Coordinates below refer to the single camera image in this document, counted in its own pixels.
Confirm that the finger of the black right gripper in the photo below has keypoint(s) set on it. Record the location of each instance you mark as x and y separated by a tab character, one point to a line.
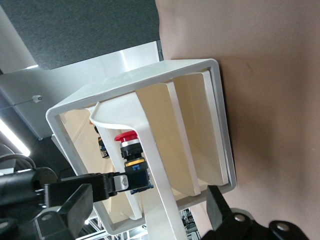
100	185

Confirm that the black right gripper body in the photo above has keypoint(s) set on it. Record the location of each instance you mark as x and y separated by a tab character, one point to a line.
20	190

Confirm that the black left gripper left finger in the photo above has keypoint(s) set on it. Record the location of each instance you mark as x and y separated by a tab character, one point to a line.
75	210

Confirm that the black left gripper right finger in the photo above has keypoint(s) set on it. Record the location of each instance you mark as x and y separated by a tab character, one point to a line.
217	207

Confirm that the red mushroom push button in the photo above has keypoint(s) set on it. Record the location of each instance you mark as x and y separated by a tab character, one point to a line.
130	152

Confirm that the ceiling strip light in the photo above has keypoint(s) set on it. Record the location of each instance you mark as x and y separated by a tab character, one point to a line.
17	141

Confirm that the small white ceiling sensor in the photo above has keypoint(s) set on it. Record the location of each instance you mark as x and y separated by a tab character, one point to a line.
37	98

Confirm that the brown table mat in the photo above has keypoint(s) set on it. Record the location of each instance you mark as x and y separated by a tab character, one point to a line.
275	100

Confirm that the white divided plastic bin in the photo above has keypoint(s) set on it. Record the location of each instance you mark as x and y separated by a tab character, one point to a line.
160	67

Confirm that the aluminium profile frame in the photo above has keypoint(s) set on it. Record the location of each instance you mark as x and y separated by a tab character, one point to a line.
96	225

